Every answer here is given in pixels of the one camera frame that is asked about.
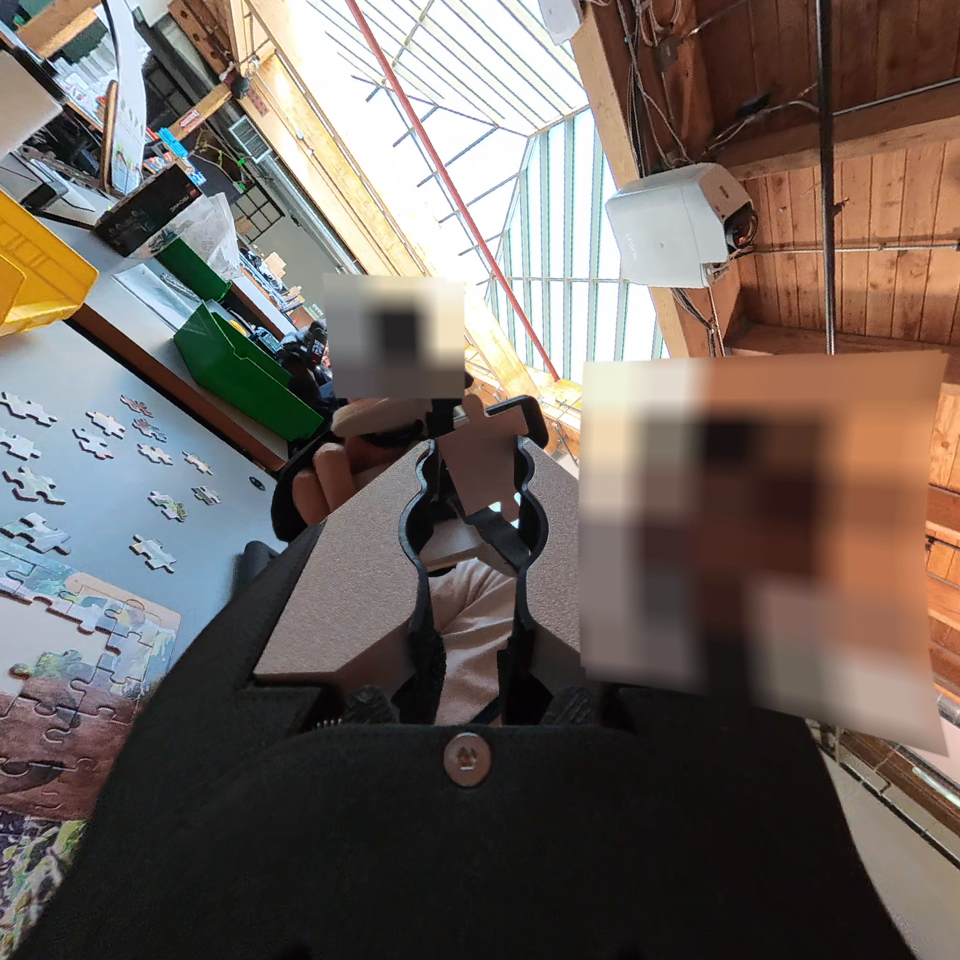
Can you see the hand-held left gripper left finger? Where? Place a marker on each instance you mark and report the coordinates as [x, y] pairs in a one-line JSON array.
[[337, 600]]

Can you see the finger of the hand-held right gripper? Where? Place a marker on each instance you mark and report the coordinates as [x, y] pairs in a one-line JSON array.
[[457, 544]]

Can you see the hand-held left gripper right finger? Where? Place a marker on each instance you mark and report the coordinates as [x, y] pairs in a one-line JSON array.
[[559, 585]]

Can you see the brown-backed jigsaw piece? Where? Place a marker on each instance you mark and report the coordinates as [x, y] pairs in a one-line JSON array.
[[484, 457]]

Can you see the partly assembled jigsaw puzzle board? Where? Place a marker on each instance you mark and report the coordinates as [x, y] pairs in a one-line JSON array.
[[75, 720]]

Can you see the group of puzzle pieces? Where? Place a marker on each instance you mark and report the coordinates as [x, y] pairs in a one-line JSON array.
[[30, 484]]

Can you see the person's right hand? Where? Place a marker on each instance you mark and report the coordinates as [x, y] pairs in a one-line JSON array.
[[326, 484]]

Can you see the person's white shirt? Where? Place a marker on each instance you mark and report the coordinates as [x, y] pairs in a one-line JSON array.
[[472, 637]]

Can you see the large green plastic bin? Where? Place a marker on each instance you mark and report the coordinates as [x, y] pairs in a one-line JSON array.
[[240, 375]]

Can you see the small green plastic bin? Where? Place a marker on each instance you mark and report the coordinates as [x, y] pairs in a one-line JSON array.
[[191, 270]]

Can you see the red ceiling pipe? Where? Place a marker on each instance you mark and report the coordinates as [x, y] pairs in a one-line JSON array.
[[450, 180]]

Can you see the clear plastic bag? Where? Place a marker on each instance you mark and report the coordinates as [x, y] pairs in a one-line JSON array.
[[206, 225]]

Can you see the glass skylight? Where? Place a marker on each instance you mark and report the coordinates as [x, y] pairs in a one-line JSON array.
[[555, 210]]

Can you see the black cardboard box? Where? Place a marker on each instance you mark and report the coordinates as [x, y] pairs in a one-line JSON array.
[[146, 210]]

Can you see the white ceiling projector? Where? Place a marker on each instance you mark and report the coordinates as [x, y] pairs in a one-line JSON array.
[[667, 225]]

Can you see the yellow plastic bin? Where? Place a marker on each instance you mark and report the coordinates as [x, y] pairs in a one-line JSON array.
[[45, 262]]

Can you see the wooden board with white sheet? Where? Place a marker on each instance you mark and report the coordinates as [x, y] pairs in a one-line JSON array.
[[129, 97]]

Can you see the white ceiling device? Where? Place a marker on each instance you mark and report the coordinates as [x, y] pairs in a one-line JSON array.
[[561, 19]]

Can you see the black ceiling pipe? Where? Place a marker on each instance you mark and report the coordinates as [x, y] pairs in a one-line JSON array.
[[826, 187]]

